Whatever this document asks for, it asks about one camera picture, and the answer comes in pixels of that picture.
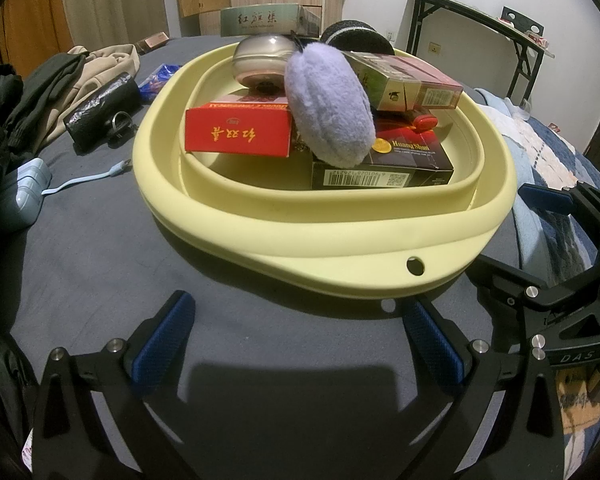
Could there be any olive garment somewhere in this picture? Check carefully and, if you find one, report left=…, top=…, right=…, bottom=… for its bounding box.
left=2, top=52, right=90, bottom=143

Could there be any light blue cable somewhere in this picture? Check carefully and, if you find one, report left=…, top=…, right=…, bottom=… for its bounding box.
left=41, top=158, right=132, bottom=197

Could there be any large red and white carton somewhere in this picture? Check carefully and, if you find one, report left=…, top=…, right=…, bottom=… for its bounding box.
left=185, top=101, right=296, bottom=159

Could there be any brown wooden panel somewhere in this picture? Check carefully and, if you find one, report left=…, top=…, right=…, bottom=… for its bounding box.
left=0, top=0, right=73, bottom=67

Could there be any blue plastic wrapper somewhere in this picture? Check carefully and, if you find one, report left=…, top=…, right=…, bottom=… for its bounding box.
left=139, top=63, right=181, bottom=99

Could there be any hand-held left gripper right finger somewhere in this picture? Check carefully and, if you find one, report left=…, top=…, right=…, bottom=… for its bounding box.
left=402, top=296, right=566, bottom=480

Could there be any pale green carton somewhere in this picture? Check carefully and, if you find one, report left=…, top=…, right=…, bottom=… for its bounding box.
left=220, top=3, right=324, bottom=39

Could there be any metal ring clip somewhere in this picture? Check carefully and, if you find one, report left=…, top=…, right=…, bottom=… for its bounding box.
left=107, top=111, right=133, bottom=147

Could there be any blue checkered blanket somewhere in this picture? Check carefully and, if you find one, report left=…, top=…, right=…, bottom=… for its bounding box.
left=472, top=87, right=600, bottom=480

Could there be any silver and red carton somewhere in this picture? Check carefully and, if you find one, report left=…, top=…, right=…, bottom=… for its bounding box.
left=342, top=50, right=464, bottom=112

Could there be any black pouch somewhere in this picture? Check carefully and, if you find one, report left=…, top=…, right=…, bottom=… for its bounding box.
left=63, top=72, right=142, bottom=154

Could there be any purple plush toy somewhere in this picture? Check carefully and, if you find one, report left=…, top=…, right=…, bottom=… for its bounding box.
left=285, top=42, right=377, bottom=168

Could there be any yellow plastic basin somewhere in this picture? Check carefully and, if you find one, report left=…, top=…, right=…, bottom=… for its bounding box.
left=132, top=42, right=518, bottom=301

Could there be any beige curtain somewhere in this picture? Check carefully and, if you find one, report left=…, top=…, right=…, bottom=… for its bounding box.
left=60, top=0, right=177, bottom=52

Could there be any black folding table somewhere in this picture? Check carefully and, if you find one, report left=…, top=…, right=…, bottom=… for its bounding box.
left=397, top=0, right=556, bottom=102

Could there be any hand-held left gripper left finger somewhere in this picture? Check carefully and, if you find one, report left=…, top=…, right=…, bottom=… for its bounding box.
left=31, top=290, right=201, bottom=480

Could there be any copper-coloured small box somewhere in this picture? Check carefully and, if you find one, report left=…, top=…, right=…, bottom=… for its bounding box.
left=134, top=32, right=172, bottom=56

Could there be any grey round container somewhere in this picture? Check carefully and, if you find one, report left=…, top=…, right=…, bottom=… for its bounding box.
left=231, top=34, right=301, bottom=92

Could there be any dark red and black box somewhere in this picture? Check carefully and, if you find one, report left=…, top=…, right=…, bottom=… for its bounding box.
left=311, top=127, right=456, bottom=192

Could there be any light blue charger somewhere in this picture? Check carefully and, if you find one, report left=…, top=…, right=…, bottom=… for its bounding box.
left=0, top=157, right=53, bottom=233

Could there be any orange printed box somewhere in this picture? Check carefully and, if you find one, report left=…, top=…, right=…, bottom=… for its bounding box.
left=554, top=360, right=600, bottom=461

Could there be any beige garment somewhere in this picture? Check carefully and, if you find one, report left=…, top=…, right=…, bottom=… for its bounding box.
left=45, top=44, right=142, bottom=146

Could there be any large black foam cylinder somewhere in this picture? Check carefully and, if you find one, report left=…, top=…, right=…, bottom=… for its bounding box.
left=320, top=19, right=396, bottom=57

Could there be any red lighter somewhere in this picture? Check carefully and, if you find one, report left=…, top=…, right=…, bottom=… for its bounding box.
left=410, top=112, right=439, bottom=133

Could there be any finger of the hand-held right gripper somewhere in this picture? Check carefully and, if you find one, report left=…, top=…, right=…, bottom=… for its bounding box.
left=519, top=181, right=600, bottom=248
left=477, top=254, right=587, bottom=319

